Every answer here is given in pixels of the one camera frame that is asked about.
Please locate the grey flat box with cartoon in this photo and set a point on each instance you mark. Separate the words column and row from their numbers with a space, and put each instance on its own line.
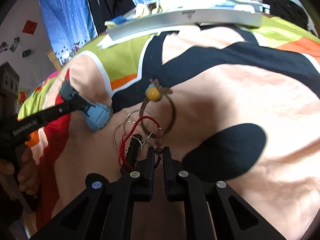
column 200, row 15

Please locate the small green wall picture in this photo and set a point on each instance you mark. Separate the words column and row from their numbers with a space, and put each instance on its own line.
column 15, row 43

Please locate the light wooden cabinet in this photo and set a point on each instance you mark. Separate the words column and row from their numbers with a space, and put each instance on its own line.
column 53, row 58

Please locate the sun wall decoration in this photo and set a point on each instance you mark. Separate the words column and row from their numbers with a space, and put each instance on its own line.
column 22, row 96

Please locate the person's left hand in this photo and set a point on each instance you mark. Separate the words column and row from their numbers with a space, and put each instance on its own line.
column 28, row 172

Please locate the dark green hanging pouch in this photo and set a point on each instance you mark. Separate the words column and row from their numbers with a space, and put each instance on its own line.
column 26, row 52

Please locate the small dark wall picture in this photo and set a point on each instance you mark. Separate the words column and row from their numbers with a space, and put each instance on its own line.
column 3, row 46

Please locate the colourful printed blanket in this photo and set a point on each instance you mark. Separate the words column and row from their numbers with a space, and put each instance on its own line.
column 250, row 92

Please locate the red square wall paper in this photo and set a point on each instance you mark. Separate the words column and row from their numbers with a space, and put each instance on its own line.
column 30, row 27

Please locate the black clothes pile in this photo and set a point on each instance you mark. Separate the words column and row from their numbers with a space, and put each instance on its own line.
column 285, row 10

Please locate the blue dotted curtain with figures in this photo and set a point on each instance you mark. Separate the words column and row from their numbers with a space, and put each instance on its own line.
column 65, row 17

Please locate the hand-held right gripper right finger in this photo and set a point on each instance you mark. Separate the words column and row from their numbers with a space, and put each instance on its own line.
column 168, row 172

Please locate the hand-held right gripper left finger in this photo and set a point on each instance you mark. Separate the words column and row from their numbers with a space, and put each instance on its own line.
column 148, row 170

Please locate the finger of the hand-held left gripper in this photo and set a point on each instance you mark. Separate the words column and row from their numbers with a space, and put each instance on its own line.
column 61, row 110

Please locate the light blue wrist watch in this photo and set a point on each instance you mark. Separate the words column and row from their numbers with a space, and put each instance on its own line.
column 100, row 117

